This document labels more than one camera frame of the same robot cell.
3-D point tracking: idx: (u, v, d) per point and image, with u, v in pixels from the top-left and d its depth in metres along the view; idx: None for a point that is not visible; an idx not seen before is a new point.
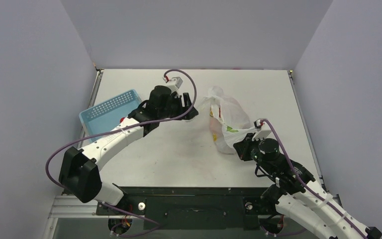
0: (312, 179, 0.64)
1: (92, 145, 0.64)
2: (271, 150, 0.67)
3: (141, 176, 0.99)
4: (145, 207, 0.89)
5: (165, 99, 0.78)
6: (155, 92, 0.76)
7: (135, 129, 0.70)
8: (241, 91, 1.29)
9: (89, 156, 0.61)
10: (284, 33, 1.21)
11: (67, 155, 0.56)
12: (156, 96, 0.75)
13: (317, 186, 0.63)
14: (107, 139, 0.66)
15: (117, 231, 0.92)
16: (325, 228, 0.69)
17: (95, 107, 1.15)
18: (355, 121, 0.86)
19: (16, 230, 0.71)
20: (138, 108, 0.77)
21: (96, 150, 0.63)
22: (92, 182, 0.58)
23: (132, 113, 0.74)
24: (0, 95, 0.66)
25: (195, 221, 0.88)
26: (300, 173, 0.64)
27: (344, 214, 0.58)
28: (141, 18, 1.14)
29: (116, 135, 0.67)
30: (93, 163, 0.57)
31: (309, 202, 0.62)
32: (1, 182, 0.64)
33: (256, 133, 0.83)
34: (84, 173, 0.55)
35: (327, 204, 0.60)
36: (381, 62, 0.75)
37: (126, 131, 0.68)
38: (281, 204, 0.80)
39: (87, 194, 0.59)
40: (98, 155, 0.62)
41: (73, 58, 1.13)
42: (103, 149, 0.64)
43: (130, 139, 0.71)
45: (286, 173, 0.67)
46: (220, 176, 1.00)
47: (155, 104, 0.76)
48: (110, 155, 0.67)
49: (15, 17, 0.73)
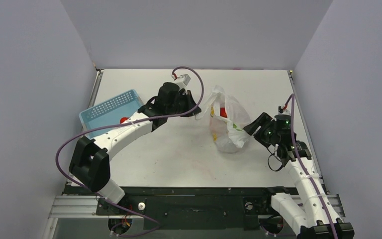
0: (308, 157, 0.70)
1: (103, 136, 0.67)
2: (284, 119, 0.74)
3: (141, 177, 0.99)
4: (144, 207, 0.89)
5: (172, 96, 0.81)
6: (164, 88, 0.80)
7: (144, 123, 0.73)
8: (241, 91, 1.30)
9: (100, 145, 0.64)
10: (284, 33, 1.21)
11: (79, 144, 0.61)
12: (165, 93, 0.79)
13: (309, 165, 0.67)
14: (118, 132, 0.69)
15: (117, 231, 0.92)
16: (302, 219, 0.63)
17: (95, 107, 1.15)
18: (355, 121, 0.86)
19: (15, 229, 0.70)
20: (147, 104, 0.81)
21: (107, 140, 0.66)
22: (102, 172, 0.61)
23: (141, 108, 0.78)
24: (0, 95, 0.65)
25: (195, 221, 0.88)
26: (299, 148, 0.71)
27: (321, 193, 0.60)
28: (141, 18, 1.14)
29: (126, 128, 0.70)
30: (103, 153, 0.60)
31: (295, 175, 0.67)
32: (0, 181, 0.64)
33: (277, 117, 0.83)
34: (95, 162, 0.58)
35: (309, 180, 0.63)
36: (380, 62, 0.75)
37: (136, 124, 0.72)
38: (276, 196, 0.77)
39: (95, 183, 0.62)
40: (110, 145, 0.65)
41: (73, 58, 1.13)
42: (114, 140, 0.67)
43: (139, 132, 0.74)
45: (287, 145, 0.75)
46: (220, 176, 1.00)
47: (164, 100, 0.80)
48: (119, 147, 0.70)
49: (15, 16, 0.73)
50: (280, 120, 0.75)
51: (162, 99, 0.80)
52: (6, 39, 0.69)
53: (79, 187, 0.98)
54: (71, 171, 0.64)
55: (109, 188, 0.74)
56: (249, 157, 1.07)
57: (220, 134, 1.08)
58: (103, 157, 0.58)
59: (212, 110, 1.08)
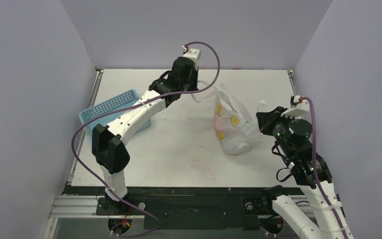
0: (329, 180, 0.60)
1: (116, 121, 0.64)
2: (302, 134, 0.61)
3: (141, 177, 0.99)
4: (144, 207, 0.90)
5: (187, 70, 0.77)
6: (179, 62, 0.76)
7: (156, 102, 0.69)
8: (241, 91, 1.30)
9: (114, 132, 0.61)
10: (284, 33, 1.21)
11: (94, 131, 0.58)
12: (180, 66, 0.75)
13: (329, 188, 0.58)
14: (130, 115, 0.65)
15: (117, 231, 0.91)
16: (311, 232, 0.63)
17: (95, 107, 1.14)
18: (354, 121, 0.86)
19: (15, 230, 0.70)
20: (159, 79, 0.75)
21: (120, 126, 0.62)
22: (121, 156, 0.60)
23: (152, 84, 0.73)
24: (0, 95, 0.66)
25: (195, 221, 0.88)
26: (319, 168, 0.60)
27: (344, 227, 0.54)
28: (141, 18, 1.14)
29: (138, 111, 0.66)
30: (118, 140, 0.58)
31: (315, 201, 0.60)
32: (0, 181, 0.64)
33: (289, 110, 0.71)
34: (112, 148, 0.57)
35: (331, 210, 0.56)
36: (380, 61, 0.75)
37: (147, 104, 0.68)
38: (278, 202, 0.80)
39: (117, 166, 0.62)
40: (123, 130, 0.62)
41: (73, 58, 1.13)
42: (127, 124, 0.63)
43: (151, 113, 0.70)
45: (305, 163, 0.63)
46: (220, 176, 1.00)
47: (178, 75, 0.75)
48: (133, 131, 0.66)
49: (15, 17, 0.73)
50: (298, 134, 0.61)
51: (176, 73, 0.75)
52: (6, 39, 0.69)
53: (79, 187, 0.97)
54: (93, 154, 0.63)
55: (119, 181, 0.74)
56: (249, 157, 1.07)
57: (226, 134, 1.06)
58: (118, 143, 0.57)
59: (220, 108, 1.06)
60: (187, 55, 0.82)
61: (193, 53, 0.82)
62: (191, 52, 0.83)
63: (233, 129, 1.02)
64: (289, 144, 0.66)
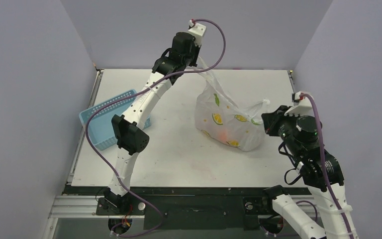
0: (340, 182, 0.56)
1: (128, 109, 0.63)
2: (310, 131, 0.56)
3: (141, 177, 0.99)
4: (145, 207, 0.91)
5: (189, 46, 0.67)
6: (178, 37, 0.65)
7: (162, 84, 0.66)
8: (241, 91, 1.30)
9: (129, 120, 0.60)
10: (284, 33, 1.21)
11: (113, 121, 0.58)
12: (179, 42, 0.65)
13: (340, 192, 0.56)
14: (141, 101, 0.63)
15: (117, 231, 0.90)
16: (311, 229, 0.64)
17: (95, 107, 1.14)
18: (354, 122, 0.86)
19: (15, 229, 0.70)
20: (161, 58, 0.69)
21: (134, 114, 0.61)
22: (140, 141, 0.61)
23: (156, 65, 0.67)
24: (1, 95, 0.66)
25: (195, 221, 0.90)
26: (330, 168, 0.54)
27: (352, 231, 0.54)
28: (141, 19, 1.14)
29: (146, 95, 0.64)
30: (135, 126, 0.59)
31: (323, 203, 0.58)
32: (1, 181, 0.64)
33: (292, 108, 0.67)
34: (131, 135, 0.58)
35: (340, 214, 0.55)
36: (380, 62, 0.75)
37: (154, 88, 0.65)
38: (278, 201, 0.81)
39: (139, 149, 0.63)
40: (138, 118, 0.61)
41: (73, 58, 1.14)
42: (140, 111, 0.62)
43: (159, 96, 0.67)
45: (315, 162, 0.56)
46: (221, 176, 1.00)
47: (179, 52, 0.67)
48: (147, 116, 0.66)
49: (15, 18, 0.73)
50: (307, 131, 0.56)
51: (177, 50, 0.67)
52: (6, 40, 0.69)
53: (78, 187, 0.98)
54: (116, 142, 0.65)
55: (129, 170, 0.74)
56: (250, 156, 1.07)
57: (240, 138, 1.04)
58: (136, 129, 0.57)
59: (219, 100, 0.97)
60: (191, 31, 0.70)
61: (199, 29, 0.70)
62: (197, 29, 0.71)
63: (245, 128, 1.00)
64: (298, 143, 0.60)
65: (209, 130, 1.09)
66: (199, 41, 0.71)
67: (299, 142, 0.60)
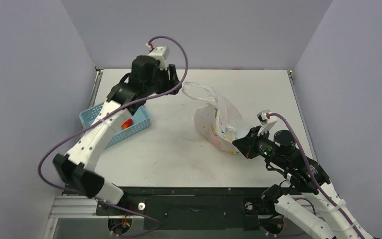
0: (328, 181, 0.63)
1: (75, 146, 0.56)
2: (289, 143, 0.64)
3: (141, 177, 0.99)
4: (144, 207, 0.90)
5: (150, 70, 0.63)
6: (138, 61, 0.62)
7: (118, 115, 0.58)
8: (241, 91, 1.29)
9: (76, 161, 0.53)
10: (284, 33, 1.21)
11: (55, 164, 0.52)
12: (140, 66, 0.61)
13: (331, 190, 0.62)
14: (90, 136, 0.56)
15: (117, 231, 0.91)
16: (322, 229, 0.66)
17: (95, 107, 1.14)
18: (355, 121, 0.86)
19: (15, 230, 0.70)
20: (118, 84, 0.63)
21: (81, 152, 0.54)
22: (89, 183, 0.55)
23: (112, 93, 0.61)
24: (0, 95, 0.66)
25: (195, 221, 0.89)
26: (316, 173, 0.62)
27: (354, 222, 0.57)
28: (141, 18, 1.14)
29: (98, 129, 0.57)
30: (82, 169, 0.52)
31: (321, 205, 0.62)
32: (1, 181, 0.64)
33: (262, 128, 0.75)
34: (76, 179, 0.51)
35: (338, 210, 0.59)
36: (380, 62, 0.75)
37: (108, 120, 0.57)
38: (280, 204, 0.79)
39: (90, 190, 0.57)
40: (85, 157, 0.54)
41: (73, 58, 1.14)
42: (89, 149, 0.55)
43: (115, 127, 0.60)
45: (301, 170, 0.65)
46: (220, 176, 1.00)
47: (140, 77, 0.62)
48: (100, 150, 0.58)
49: (15, 17, 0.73)
50: (285, 145, 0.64)
51: (138, 75, 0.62)
52: (6, 40, 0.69)
53: None
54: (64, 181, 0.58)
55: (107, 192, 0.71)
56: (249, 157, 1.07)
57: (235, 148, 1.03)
58: (81, 174, 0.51)
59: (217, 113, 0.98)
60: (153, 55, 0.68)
61: (159, 51, 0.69)
62: (157, 52, 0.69)
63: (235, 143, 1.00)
64: (281, 157, 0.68)
65: (208, 136, 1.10)
66: (163, 62, 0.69)
67: (282, 156, 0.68)
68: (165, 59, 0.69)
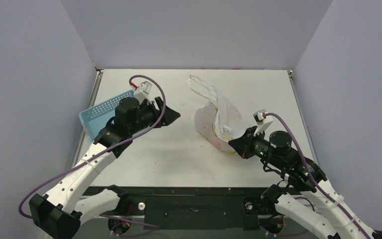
0: (325, 178, 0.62)
1: (56, 187, 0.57)
2: (285, 145, 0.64)
3: (141, 176, 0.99)
4: (144, 207, 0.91)
5: (133, 113, 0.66)
6: (120, 107, 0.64)
7: (102, 157, 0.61)
8: (241, 91, 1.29)
9: (54, 202, 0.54)
10: (284, 33, 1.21)
11: (32, 203, 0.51)
12: (122, 113, 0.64)
13: (328, 187, 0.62)
14: (72, 177, 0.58)
15: (117, 231, 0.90)
16: (323, 226, 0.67)
17: (96, 107, 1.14)
18: (355, 122, 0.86)
19: (15, 231, 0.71)
20: (105, 127, 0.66)
21: (61, 193, 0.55)
22: (64, 226, 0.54)
23: (98, 136, 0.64)
24: (0, 95, 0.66)
25: (195, 221, 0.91)
26: (312, 171, 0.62)
27: (353, 217, 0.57)
28: (140, 18, 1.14)
29: (82, 171, 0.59)
30: (60, 210, 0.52)
31: (319, 202, 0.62)
32: (2, 181, 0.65)
33: (259, 128, 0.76)
34: (52, 221, 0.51)
35: (337, 206, 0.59)
36: (380, 62, 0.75)
37: (93, 162, 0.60)
38: (281, 203, 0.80)
39: (63, 235, 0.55)
40: (64, 198, 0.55)
41: (73, 58, 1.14)
42: (69, 189, 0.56)
43: (99, 170, 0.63)
45: (297, 169, 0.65)
46: (221, 176, 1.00)
47: (124, 122, 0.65)
48: (79, 194, 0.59)
49: (15, 18, 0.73)
50: (282, 147, 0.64)
51: (121, 120, 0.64)
52: (6, 40, 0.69)
53: None
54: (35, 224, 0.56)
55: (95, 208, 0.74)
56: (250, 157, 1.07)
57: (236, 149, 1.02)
58: (59, 216, 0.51)
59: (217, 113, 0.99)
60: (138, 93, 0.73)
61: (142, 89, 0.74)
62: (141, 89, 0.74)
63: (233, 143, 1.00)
64: (277, 158, 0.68)
65: (208, 136, 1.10)
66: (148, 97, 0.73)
67: (278, 157, 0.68)
68: (147, 94, 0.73)
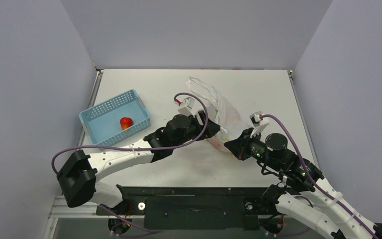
0: (322, 177, 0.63)
1: (99, 155, 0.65)
2: (281, 147, 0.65)
3: (141, 177, 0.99)
4: (145, 207, 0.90)
5: (180, 130, 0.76)
6: (172, 123, 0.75)
7: (145, 153, 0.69)
8: (241, 91, 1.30)
9: (93, 165, 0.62)
10: (284, 33, 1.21)
11: (73, 156, 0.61)
12: (172, 128, 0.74)
13: (326, 184, 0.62)
14: (116, 154, 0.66)
15: (117, 231, 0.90)
16: (326, 223, 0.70)
17: (95, 107, 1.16)
18: (355, 122, 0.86)
19: (16, 230, 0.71)
20: (156, 132, 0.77)
21: (101, 162, 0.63)
22: (83, 191, 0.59)
23: (148, 136, 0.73)
24: (0, 95, 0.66)
25: (194, 221, 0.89)
26: (309, 170, 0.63)
27: (353, 212, 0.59)
28: (141, 19, 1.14)
29: (125, 153, 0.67)
30: (92, 174, 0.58)
31: (319, 200, 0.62)
32: (2, 181, 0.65)
33: (255, 129, 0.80)
34: (81, 180, 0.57)
35: (336, 203, 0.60)
36: (379, 63, 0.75)
37: (137, 152, 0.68)
38: (281, 204, 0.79)
39: (76, 200, 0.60)
40: (102, 167, 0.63)
41: (73, 58, 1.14)
42: (108, 163, 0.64)
43: (136, 161, 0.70)
45: (294, 170, 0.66)
46: (220, 176, 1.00)
47: (170, 135, 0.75)
48: (112, 170, 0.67)
49: (16, 19, 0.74)
50: (278, 150, 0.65)
51: (169, 133, 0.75)
52: (6, 41, 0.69)
53: None
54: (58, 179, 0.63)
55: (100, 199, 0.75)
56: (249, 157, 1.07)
57: None
58: (89, 179, 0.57)
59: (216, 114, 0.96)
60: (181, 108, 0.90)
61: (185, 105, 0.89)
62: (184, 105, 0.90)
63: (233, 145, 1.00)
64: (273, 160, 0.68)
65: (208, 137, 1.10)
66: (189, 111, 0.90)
67: (275, 158, 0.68)
68: (190, 109, 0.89)
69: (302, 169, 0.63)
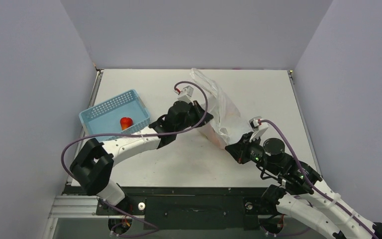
0: (320, 179, 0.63)
1: (112, 141, 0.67)
2: (279, 151, 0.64)
3: (141, 176, 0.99)
4: (145, 207, 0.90)
5: (182, 115, 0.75)
6: (174, 109, 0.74)
7: (153, 138, 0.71)
8: (241, 91, 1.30)
9: (108, 151, 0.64)
10: (284, 33, 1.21)
11: (87, 145, 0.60)
12: (174, 113, 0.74)
13: (324, 186, 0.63)
14: (128, 140, 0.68)
15: (117, 231, 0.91)
16: (327, 224, 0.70)
17: (95, 107, 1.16)
18: (354, 121, 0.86)
19: (15, 230, 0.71)
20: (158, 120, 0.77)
21: (115, 147, 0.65)
22: (101, 177, 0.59)
23: (151, 124, 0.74)
24: None
25: (195, 221, 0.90)
26: (307, 173, 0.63)
27: (352, 213, 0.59)
28: (140, 19, 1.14)
29: (135, 139, 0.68)
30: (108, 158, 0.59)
31: (318, 202, 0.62)
32: (1, 181, 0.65)
33: (254, 133, 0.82)
34: (99, 166, 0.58)
35: (335, 204, 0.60)
36: (379, 62, 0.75)
37: (145, 137, 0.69)
38: (282, 204, 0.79)
39: (94, 187, 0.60)
40: (116, 152, 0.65)
41: (73, 58, 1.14)
42: (121, 148, 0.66)
43: (145, 146, 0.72)
45: (292, 173, 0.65)
46: (221, 176, 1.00)
47: (173, 121, 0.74)
48: (126, 155, 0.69)
49: (15, 19, 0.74)
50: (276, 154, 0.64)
51: (171, 119, 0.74)
52: (6, 41, 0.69)
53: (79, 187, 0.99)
54: (71, 171, 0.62)
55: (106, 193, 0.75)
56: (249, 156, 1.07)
57: None
58: (107, 163, 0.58)
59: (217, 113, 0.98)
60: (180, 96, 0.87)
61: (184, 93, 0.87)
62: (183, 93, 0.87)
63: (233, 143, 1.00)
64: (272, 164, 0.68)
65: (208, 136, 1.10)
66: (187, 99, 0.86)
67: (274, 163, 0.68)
68: (190, 97, 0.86)
69: (300, 172, 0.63)
